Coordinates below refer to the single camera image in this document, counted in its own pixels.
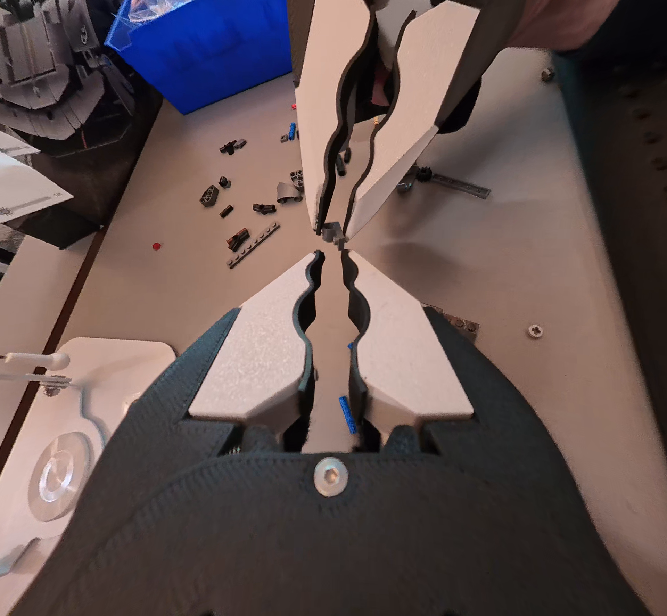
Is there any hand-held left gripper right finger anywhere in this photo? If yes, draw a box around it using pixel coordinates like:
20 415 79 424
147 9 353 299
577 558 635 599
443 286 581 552
341 250 475 450

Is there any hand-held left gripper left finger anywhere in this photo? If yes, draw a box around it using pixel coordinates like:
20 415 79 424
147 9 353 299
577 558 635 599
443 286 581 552
188 250 325 452

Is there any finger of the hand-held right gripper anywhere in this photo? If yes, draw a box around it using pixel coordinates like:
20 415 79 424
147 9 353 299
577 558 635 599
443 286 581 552
294 0 377 235
343 0 481 238

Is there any grey domed lego assembly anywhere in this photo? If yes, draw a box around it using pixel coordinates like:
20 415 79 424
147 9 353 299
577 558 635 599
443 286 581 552
427 305 480 339

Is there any long grey lego plate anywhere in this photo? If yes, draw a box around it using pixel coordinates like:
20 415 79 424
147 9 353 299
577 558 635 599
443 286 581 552
225 221 281 269

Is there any lego set box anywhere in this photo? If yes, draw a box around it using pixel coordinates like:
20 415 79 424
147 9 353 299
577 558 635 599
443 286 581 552
0 0 165 249

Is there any person's right hand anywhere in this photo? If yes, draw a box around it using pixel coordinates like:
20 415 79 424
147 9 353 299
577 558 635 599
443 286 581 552
371 65 393 107

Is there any blue plastic bin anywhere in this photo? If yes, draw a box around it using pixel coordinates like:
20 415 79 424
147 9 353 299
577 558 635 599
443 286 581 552
104 0 295 115

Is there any grey beam assembly with gear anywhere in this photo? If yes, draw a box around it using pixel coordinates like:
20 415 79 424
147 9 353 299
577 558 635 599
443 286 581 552
397 165 492 201

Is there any white stand base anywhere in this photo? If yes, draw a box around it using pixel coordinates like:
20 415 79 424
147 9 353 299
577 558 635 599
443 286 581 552
0 337 175 575

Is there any instruction booklet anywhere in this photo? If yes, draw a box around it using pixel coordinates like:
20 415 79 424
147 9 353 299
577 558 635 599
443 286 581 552
0 129 74 223

